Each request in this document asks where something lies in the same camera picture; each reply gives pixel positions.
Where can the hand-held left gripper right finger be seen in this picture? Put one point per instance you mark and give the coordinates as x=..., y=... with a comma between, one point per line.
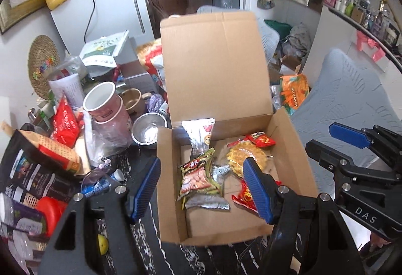
x=257, y=190

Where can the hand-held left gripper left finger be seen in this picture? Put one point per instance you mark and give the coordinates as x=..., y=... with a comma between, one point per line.
x=146, y=190

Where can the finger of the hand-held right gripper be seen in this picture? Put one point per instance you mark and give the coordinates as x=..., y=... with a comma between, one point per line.
x=326, y=154
x=348, y=133

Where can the red snack bag yellow print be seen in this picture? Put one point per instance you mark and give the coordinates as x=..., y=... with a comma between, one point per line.
x=245, y=198

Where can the clear bag of yellow crackers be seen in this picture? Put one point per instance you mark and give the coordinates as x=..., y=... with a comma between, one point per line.
x=241, y=152

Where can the small red snack packet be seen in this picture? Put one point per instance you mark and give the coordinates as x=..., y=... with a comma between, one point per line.
x=260, y=140

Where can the plain silver foil packet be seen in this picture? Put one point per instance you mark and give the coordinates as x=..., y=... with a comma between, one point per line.
x=207, y=202

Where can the green snack packet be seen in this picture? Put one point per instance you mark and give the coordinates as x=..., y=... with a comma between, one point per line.
x=198, y=177

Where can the silver snack packet red label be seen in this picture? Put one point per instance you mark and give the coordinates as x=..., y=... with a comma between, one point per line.
x=201, y=136

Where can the cardboard box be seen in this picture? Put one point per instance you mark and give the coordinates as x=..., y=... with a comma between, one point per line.
x=213, y=67

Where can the plastic water bottle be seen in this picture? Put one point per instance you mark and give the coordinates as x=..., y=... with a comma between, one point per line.
x=97, y=185

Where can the metal bowl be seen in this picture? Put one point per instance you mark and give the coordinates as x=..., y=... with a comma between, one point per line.
x=147, y=133

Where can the clear plastic bag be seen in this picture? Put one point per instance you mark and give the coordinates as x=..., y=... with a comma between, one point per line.
x=103, y=143

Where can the orange printed bag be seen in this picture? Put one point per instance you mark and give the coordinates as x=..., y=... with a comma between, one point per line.
x=293, y=89

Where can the yellow lemon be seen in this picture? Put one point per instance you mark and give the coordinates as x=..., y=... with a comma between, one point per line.
x=102, y=245

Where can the pink paper cup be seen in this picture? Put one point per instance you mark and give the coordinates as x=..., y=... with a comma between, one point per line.
x=106, y=113
x=121, y=124

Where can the small gold pot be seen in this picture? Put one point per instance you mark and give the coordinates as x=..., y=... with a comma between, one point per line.
x=132, y=100

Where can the brown paper bag red print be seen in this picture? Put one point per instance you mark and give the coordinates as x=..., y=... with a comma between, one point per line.
x=56, y=152

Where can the red lidded container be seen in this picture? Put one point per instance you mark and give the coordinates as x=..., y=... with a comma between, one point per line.
x=51, y=215

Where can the white cabinet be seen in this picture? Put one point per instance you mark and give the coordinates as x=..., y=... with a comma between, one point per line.
x=333, y=33

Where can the red paper packet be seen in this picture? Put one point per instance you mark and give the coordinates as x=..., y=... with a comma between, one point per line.
x=64, y=125

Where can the grey cloth bundle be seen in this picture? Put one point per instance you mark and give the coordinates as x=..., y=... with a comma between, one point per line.
x=298, y=37

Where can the black printed box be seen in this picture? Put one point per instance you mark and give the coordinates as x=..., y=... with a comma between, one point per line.
x=34, y=177

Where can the grey box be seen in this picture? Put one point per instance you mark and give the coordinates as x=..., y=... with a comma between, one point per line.
x=135, y=74

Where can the red white printed bag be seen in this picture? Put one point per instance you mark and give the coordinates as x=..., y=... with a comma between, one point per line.
x=154, y=64

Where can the white paper cup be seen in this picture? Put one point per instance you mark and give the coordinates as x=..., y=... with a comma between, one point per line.
x=69, y=89

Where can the row of bottles and jars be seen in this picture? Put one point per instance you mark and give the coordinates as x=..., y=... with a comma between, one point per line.
x=348, y=6

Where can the green bag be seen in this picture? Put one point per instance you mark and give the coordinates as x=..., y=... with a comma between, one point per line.
x=279, y=26

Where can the purple white pouch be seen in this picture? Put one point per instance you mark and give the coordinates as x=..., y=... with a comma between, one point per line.
x=22, y=221

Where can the green white box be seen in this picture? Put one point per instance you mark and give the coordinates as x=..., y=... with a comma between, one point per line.
x=103, y=48

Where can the round woven mat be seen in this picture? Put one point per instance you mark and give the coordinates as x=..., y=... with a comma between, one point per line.
x=40, y=58

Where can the white refrigerator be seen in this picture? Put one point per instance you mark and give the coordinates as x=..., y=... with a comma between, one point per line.
x=116, y=8

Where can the framed picture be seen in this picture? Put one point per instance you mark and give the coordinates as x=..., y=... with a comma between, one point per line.
x=15, y=1

